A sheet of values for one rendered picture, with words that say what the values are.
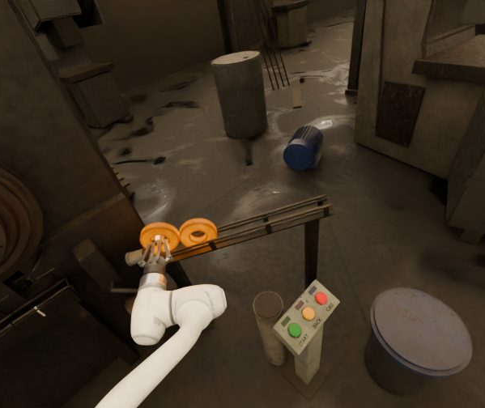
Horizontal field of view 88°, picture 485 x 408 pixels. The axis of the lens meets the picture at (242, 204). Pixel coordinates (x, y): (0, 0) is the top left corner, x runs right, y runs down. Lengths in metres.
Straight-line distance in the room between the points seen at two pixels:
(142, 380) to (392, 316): 0.91
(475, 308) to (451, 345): 0.70
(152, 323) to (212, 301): 0.18
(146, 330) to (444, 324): 1.04
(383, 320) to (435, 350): 0.17
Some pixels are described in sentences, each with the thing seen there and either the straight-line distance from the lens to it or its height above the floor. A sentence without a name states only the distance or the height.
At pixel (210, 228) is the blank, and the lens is 1.05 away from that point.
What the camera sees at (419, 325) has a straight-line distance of 1.23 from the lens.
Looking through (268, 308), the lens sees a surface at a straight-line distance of 1.07.
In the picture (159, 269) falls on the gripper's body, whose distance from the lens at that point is 0.96.
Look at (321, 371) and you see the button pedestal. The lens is 1.53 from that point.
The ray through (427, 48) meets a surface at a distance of 2.51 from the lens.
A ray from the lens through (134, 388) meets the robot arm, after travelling 0.66.
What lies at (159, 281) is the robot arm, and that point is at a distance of 0.92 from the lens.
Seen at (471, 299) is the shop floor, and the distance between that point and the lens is 1.93.
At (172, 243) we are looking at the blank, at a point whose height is 0.72.
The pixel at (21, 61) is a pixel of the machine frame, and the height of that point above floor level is 1.41.
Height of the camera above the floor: 1.47
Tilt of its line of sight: 40 degrees down
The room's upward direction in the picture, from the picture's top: 12 degrees counter-clockwise
